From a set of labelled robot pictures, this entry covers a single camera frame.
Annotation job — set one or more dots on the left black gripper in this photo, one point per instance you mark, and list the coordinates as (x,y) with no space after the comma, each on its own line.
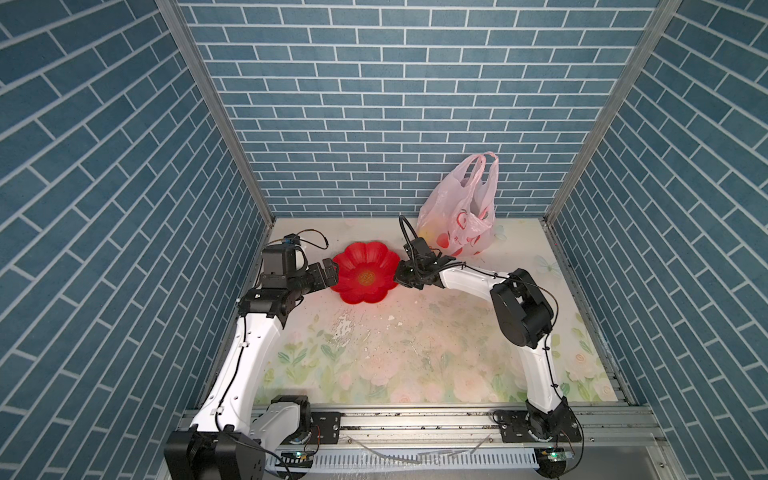
(320,282)

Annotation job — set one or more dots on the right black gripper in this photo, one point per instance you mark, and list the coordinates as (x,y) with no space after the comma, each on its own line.
(399,276)

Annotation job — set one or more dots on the red flower-shaped plate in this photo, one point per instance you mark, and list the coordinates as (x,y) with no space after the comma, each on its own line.
(366,272)

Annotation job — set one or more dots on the pink plastic bag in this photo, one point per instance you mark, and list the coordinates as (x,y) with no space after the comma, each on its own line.
(459,215)

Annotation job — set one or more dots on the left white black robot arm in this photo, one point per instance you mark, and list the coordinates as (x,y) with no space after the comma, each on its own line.
(223,440)

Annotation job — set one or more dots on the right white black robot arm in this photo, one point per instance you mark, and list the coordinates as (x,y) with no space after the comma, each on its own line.
(524,316)

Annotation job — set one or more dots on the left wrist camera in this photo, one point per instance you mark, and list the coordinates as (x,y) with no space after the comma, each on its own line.
(293,240)

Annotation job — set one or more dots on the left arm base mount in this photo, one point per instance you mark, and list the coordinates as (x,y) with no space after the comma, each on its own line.
(324,428)

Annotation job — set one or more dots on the white slotted cable duct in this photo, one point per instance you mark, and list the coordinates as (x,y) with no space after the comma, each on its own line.
(358,460)

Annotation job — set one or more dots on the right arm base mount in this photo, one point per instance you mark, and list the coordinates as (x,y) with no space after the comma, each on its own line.
(518,426)

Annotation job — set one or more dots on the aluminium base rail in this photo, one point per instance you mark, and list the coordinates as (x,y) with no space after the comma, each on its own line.
(433,427)

